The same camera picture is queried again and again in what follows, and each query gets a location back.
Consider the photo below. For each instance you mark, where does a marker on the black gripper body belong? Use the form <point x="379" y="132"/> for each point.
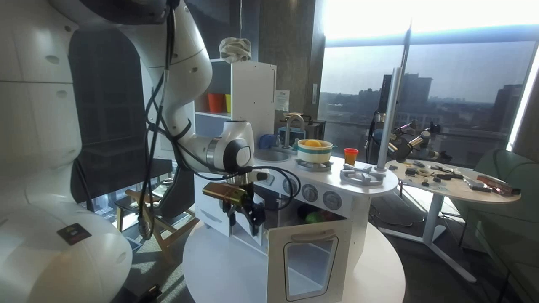
<point x="237" y="211"/>

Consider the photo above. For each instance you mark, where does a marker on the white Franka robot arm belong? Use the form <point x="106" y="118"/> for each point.
<point x="38" y="140"/>

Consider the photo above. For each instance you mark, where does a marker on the white oven door with window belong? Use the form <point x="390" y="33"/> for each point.
<point x="308" y="263"/>

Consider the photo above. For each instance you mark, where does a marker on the grey round oven knob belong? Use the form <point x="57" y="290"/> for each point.
<point x="332" y="201"/>
<point x="310" y="193"/>
<point x="289" y="186"/>

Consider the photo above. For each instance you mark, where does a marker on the green toy in oven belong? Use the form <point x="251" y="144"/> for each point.
<point x="313" y="216"/>

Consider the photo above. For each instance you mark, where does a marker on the round white table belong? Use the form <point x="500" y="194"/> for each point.
<point x="224" y="270"/>

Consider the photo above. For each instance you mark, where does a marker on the grey toy stove burner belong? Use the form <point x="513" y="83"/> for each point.
<point x="313" y="167"/>

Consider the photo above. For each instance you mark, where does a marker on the dark toy faucet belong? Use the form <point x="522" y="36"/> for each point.
<point x="294" y="125"/>

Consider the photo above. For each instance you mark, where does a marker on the yellow cup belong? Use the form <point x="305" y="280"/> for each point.
<point x="227" y="103"/>

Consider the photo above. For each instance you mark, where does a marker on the red cup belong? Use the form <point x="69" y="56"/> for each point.
<point x="350" y="156"/>

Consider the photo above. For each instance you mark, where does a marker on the orange cup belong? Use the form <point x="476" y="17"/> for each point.
<point x="215" y="103"/>

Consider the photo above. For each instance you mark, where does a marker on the white toy kitchen cabinet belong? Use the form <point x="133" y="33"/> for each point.
<point x="257" y="95"/>

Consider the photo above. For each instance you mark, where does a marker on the paper label on cabinet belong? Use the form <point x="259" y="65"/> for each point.
<point x="281" y="100"/>

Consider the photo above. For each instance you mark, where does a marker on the small dark tool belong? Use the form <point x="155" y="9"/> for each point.
<point x="412" y="172"/>

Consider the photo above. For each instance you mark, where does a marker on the crumpled white cloth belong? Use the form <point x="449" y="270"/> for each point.
<point x="234" y="48"/>

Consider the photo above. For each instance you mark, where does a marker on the white vertical pole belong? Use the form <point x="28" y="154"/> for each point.
<point x="392" y="102"/>

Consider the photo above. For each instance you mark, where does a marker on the white side table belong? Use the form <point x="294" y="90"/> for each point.
<point x="448" y="187"/>

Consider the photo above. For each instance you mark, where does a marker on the long dark tool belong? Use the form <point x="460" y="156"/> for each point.
<point x="448" y="177"/>

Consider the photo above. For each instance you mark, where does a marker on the black remote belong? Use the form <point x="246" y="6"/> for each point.
<point x="476" y="184"/>

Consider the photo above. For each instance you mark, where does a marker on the red-brown flat object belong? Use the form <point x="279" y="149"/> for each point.
<point x="495" y="186"/>

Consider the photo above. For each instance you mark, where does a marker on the green sofa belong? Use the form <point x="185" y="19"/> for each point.
<point x="498" y="225"/>

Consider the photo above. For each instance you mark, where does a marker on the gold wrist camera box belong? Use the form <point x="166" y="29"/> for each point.
<point x="224" y="193"/>

